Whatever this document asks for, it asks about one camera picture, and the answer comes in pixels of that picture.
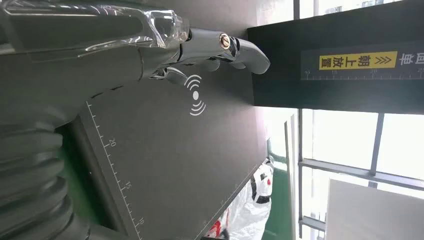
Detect large white SF courier bag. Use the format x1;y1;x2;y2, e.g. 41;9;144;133
203;158;276;240

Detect green conveyor belt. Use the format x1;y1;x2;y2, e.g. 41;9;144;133
261;139;298;240

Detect dark green table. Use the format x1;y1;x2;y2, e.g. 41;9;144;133
56;127;114;229

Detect black weighing platform with ruler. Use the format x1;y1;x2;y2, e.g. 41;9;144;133
71;0;270;240

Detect black scanner column, yellow label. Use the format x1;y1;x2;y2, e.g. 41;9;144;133
246;0;424;116

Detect white board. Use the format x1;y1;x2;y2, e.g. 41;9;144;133
324;178;424;240

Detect grey window frame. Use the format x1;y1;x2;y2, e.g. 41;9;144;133
293;0;424;240

